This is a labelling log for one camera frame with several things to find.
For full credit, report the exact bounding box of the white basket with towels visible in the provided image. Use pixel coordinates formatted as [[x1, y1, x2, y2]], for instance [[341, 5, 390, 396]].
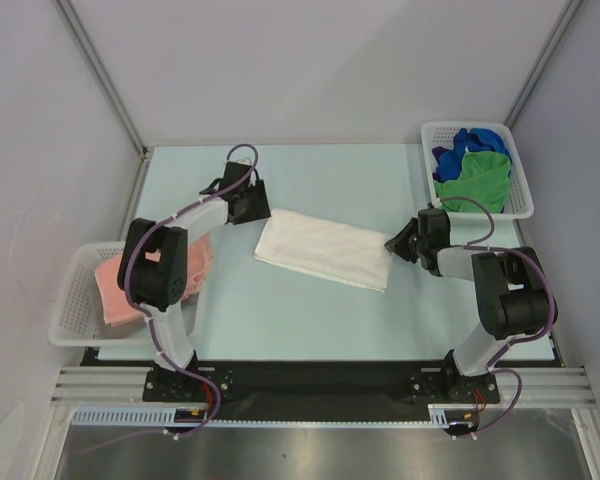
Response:
[[421, 121, 534, 220]]

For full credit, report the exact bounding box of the left aluminium frame post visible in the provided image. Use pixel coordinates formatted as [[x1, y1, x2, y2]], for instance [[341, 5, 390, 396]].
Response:
[[52, 0, 147, 158]]

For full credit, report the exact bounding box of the aluminium rail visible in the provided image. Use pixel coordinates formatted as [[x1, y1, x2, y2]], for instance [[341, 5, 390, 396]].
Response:
[[51, 366, 596, 409]]

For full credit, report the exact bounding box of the empty white perforated basket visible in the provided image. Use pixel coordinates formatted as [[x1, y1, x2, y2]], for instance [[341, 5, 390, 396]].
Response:
[[48, 241, 152, 348]]

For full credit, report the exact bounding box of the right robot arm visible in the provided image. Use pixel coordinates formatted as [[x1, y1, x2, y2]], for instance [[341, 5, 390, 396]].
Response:
[[385, 208, 557, 402]]

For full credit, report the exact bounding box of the right aluminium frame post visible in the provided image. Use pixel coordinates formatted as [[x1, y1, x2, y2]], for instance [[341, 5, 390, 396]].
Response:
[[504, 0, 588, 130]]

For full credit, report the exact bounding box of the grey slotted cable duct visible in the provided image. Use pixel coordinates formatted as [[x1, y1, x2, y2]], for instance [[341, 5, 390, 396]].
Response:
[[72, 406, 208, 428]]

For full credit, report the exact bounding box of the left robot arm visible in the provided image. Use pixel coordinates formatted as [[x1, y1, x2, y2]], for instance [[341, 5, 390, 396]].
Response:
[[117, 162, 270, 400]]

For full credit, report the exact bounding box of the green towel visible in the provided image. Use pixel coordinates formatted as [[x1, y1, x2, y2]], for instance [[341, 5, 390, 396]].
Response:
[[434, 151, 511, 214]]

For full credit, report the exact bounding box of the pink towel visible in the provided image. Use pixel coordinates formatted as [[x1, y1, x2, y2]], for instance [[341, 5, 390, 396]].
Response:
[[95, 234, 215, 326]]

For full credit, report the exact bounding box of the blue towel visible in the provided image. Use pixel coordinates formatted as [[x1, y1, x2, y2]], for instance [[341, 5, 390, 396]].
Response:
[[432, 127, 512, 183]]

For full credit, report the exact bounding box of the white towel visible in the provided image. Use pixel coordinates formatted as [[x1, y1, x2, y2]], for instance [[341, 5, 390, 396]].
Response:
[[254, 209, 392, 292]]

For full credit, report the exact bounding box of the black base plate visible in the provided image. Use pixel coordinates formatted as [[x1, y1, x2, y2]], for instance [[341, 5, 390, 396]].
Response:
[[79, 349, 566, 424]]

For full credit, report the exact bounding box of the aluminium frame post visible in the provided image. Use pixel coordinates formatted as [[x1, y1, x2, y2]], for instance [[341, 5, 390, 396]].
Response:
[[504, 0, 588, 130], [52, 0, 147, 158]]

